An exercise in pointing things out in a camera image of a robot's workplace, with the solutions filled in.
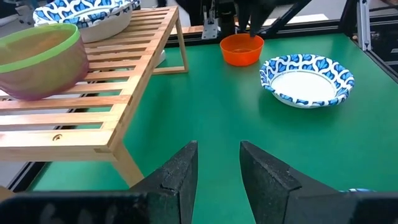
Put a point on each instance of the blue patterned paper bowl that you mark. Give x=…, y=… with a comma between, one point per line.
x=77, y=9
x=304, y=87
x=357, y=190
x=105, y=31

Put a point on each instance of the red plastic bowl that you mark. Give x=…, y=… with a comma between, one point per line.
x=241, y=57

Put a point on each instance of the green table mat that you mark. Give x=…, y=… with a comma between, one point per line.
x=217, y=109

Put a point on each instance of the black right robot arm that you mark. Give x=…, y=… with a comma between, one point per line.
x=226, y=18

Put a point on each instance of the silver aluminium post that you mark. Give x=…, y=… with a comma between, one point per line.
x=363, y=25

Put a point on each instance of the silver metal bracket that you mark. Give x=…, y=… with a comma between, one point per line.
x=210, y=28

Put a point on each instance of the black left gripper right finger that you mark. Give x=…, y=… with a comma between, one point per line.
x=273, y=193

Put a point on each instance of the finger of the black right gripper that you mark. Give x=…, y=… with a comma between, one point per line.
x=259, y=20
x=244, y=18

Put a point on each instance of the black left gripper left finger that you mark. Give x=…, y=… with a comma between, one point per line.
x=177, y=186

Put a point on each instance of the slatted wooden shelf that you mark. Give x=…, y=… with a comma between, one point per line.
x=62, y=140

